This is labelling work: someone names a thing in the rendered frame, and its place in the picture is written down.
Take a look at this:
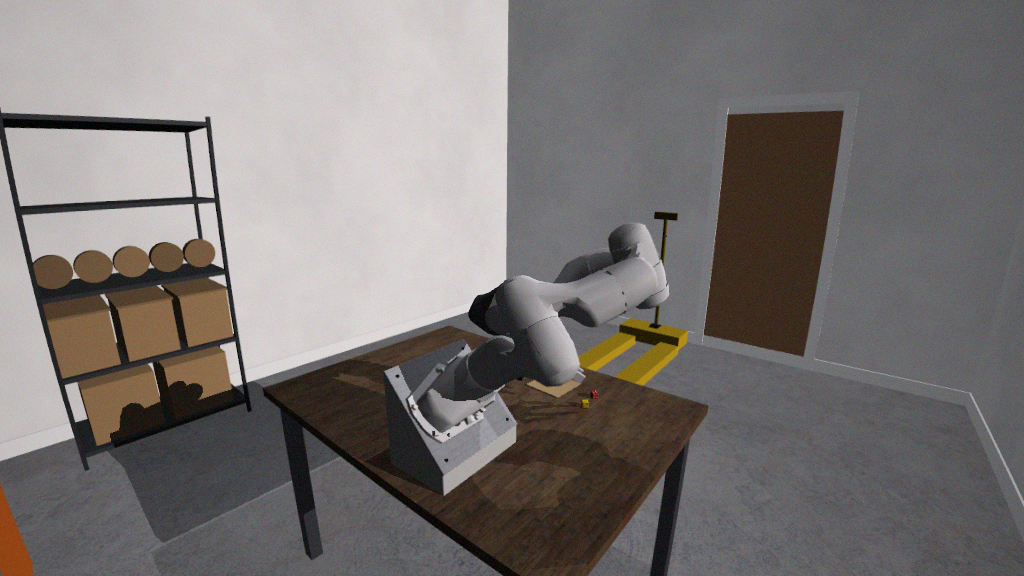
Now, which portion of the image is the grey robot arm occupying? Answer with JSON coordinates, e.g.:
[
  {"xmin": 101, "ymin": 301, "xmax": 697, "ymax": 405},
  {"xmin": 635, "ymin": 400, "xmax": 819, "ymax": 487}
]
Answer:
[{"xmin": 407, "ymin": 223, "xmax": 669, "ymax": 444}]

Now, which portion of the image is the tan flat mat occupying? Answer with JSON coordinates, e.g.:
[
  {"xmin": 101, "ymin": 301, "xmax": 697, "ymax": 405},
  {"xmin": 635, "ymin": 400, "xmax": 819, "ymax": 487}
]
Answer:
[{"xmin": 526, "ymin": 380, "xmax": 581, "ymax": 398}]

